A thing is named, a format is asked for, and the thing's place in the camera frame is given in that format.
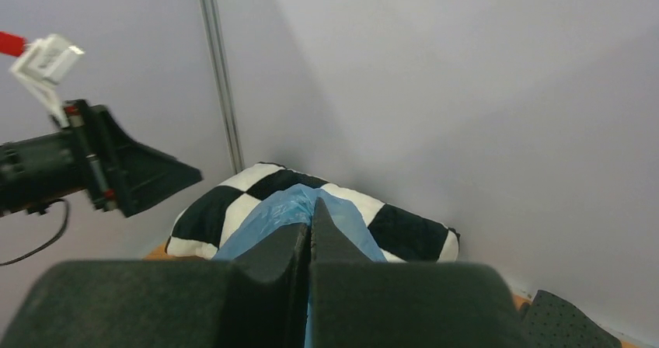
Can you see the blue plastic trash bag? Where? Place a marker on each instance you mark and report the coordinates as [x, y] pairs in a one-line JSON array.
[[288, 212]]

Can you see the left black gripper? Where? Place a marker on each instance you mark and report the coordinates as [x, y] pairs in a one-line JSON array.
[[79, 157]]

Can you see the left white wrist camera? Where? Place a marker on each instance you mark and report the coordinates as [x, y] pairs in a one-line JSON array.
[[42, 67]]

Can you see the dark grey perforated mat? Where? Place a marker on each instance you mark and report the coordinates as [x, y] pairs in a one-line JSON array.
[[550, 321]]

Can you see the black white checkered pillow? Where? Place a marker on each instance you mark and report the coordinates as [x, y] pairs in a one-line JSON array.
[[202, 228]]

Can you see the left aluminium corner post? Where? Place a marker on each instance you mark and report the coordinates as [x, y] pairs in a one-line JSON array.
[[212, 26]]

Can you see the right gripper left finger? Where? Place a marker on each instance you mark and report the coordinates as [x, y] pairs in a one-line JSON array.
[[169, 303]]

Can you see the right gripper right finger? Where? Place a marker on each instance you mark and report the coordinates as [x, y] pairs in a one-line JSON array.
[[406, 304]]

